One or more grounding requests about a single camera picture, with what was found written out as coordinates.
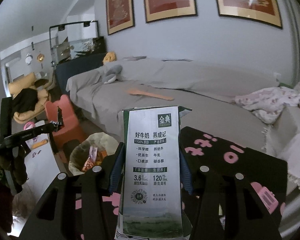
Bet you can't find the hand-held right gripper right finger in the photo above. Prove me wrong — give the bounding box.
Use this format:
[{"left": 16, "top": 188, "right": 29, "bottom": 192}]
[{"left": 179, "top": 140, "right": 283, "bottom": 240}]

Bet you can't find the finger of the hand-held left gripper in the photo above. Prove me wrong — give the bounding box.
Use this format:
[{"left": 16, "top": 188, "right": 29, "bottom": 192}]
[{"left": 22, "top": 121, "right": 63, "bottom": 140}]

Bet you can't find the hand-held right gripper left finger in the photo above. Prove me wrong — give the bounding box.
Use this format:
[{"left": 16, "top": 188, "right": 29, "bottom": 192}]
[{"left": 19, "top": 142, "right": 127, "bottom": 240}]

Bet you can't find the white green milk carton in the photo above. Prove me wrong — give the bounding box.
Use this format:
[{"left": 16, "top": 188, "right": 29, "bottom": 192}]
[{"left": 114, "top": 106, "right": 193, "bottom": 240}]

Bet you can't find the trash bin with plastic bag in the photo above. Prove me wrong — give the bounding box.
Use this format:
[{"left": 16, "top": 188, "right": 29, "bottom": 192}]
[{"left": 69, "top": 132, "right": 118, "bottom": 176}]

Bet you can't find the person's left forearm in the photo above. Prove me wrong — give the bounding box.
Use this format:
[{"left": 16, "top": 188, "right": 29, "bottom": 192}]
[{"left": 0, "top": 152, "right": 27, "bottom": 230}]

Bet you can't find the black garment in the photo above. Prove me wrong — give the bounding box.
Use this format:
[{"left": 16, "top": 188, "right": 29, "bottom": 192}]
[{"left": 13, "top": 89, "right": 38, "bottom": 114}]

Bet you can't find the red plastic chair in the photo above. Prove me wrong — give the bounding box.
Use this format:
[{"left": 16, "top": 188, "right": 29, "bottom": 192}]
[{"left": 45, "top": 95, "right": 87, "bottom": 155}]

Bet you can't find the small white table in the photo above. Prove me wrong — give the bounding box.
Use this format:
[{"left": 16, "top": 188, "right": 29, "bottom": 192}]
[{"left": 25, "top": 120, "right": 61, "bottom": 203}]

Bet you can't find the yellow blanket pile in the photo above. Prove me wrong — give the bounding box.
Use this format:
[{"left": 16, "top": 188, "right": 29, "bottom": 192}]
[{"left": 8, "top": 72, "right": 50, "bottom": 124}]

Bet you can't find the black pink-printed tablecloth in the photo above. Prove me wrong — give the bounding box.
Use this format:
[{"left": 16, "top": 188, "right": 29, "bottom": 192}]
[{"left": 75, "top": 126, "right": 289, "bottom": 240}]

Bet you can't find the dark blue panel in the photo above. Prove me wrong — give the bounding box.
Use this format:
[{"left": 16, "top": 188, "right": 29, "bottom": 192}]
[{"left": 55, "top": 53, "right": 108, "bottom": 95}]

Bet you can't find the pink plastic basket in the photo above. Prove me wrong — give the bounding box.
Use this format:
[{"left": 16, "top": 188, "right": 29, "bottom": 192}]
[{"left": 250, "top": 181, "right": 280, "bottom": 214}]

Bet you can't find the orange wooden paddle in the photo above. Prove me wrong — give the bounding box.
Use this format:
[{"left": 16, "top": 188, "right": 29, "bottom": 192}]
[{"left": 129, "top": 88, "right": 174, "bottom": 101}]

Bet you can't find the grey plush toy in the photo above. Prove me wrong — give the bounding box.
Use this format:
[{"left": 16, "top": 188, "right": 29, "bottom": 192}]
[{"left": 101, "top": 65, "right": 123, "bottom": 84}]

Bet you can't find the glass fish tank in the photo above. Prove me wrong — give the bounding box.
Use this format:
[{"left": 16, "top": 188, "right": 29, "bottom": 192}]
[{"left": 49, "top": 20, "right": 107, "bottom": 63}]

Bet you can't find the grey sofa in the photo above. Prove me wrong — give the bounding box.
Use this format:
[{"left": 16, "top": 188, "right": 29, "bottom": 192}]
[{"left": 66, "top": 57, "right": 300, "bottom": 188}]

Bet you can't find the yellow plush toy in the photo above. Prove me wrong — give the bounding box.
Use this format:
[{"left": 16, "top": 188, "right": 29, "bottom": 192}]
[{"left": 102, "top": 52, "right": 115, "bottom": 65}]

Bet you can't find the pink floral blanket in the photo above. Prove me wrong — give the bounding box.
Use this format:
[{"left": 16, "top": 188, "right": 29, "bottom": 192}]
[{"left": 234, "top": 81, "right": 300, "bottom": 125}]

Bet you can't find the white fringed throw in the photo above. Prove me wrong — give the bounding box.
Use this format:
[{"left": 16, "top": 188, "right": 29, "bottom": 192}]
[{"left": 277, "top": 134, "right": 300, "bottom": 188}]

